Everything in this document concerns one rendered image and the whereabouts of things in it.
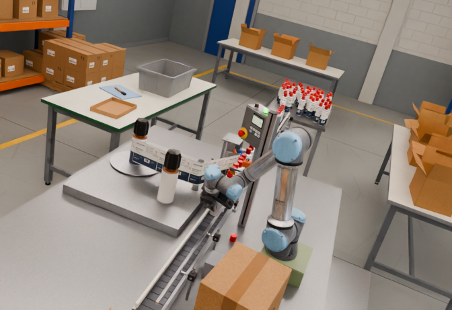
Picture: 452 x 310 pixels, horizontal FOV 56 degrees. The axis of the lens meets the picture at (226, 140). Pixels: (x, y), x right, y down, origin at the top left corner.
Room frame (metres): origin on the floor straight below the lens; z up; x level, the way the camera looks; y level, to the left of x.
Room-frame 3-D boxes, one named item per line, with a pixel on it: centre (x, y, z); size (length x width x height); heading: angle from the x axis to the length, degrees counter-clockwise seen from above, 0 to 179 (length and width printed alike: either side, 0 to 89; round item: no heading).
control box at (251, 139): (2.07, -0.15, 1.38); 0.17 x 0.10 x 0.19; 42
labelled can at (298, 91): (4.37, -0.71, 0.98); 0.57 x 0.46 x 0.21; 77
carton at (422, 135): (3.80, -1.86, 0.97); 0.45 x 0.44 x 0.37; 76
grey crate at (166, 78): (4.16, 0.73, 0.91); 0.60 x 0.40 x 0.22; 166
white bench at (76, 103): (3.93, 0.89, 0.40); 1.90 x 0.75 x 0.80; 163
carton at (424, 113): (4.25, -1.98, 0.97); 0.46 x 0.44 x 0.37; 168
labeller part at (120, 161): (2.29, 0.50, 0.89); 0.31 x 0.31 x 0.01
